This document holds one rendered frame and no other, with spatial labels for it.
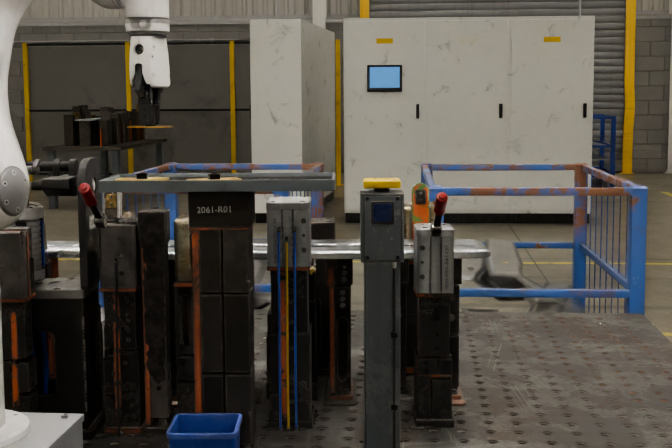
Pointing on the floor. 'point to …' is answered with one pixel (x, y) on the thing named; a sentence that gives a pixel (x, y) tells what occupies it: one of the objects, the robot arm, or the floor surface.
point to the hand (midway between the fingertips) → (149, 114)
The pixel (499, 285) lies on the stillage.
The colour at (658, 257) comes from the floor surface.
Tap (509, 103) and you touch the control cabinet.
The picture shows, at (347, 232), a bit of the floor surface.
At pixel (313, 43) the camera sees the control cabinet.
